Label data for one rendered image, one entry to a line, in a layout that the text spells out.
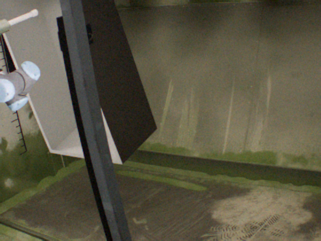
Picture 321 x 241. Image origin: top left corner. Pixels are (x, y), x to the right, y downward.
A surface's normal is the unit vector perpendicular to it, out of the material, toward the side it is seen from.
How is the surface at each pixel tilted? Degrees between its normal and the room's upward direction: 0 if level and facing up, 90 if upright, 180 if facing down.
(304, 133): 57
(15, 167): 90
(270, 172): 90
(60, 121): 90
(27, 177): 90
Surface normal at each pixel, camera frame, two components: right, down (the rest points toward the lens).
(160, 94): -0.61, -0.22
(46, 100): 0.80, 0.06
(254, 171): -0.61, 0.35
